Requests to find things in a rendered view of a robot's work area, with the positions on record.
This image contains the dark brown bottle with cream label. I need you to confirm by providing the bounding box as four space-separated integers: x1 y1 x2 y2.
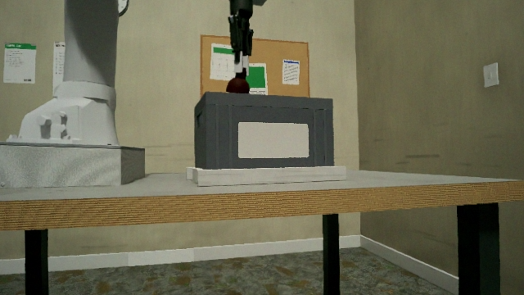
226 67 250 93

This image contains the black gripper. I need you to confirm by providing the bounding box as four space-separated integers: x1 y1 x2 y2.
228 0 254 76

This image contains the dark grey crate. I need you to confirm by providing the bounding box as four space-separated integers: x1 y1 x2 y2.
194 92 334 170

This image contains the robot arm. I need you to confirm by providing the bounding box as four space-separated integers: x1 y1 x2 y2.
6 0 119 145

